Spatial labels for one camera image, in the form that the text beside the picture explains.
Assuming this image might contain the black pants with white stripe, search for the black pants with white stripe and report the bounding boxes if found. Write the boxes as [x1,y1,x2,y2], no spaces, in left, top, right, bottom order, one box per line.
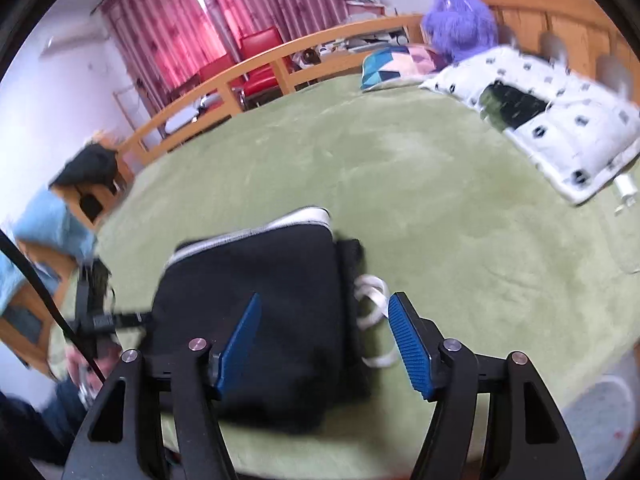
[140,206,372,434]

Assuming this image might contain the person's left hand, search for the person's left hand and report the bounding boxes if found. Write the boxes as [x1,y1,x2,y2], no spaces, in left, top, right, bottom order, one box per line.
[65,339,122,408]

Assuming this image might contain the light blue towel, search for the light blue towel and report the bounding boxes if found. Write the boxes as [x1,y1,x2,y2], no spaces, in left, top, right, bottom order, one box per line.
[1,188,96,313]

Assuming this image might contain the green bed blanket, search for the green bed blanket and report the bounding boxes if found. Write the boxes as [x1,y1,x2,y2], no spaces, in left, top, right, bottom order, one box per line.
[49,74,640,480]

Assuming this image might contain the black garment on nightstand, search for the black garment on nightstand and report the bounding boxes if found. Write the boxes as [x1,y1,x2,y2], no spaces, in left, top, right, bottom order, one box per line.
[50,143,118,186]

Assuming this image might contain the white phone charger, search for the white phone charger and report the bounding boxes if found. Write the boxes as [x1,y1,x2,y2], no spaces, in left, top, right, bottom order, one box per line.
[613,172,639,214]

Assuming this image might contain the red chair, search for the red chair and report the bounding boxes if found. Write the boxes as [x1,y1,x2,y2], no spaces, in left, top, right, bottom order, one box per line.
[196,25,296,106]

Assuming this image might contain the colourful geometric cushion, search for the colourful geometric cushion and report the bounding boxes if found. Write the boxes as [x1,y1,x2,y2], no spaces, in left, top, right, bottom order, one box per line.
[360,44,449,92]

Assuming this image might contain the white air conditioner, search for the white air conditioner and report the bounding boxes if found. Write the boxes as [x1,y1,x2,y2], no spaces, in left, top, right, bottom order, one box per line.
[40,24,108,56]

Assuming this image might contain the pink red curtains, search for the pink red curtains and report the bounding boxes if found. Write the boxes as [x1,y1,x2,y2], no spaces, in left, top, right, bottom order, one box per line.
[96,0,350,110]

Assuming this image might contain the purple plush toy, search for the purple plush toy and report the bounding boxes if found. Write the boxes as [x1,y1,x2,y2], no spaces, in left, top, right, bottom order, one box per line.
[421,0,498,62]

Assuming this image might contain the black cable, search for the black cable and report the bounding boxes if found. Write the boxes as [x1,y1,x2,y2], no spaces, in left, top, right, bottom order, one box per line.
[0,228,109,386]

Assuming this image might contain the wooden bed frame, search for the wooden bed frame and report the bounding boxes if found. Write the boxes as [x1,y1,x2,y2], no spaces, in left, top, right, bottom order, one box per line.
[117,0,639,166]

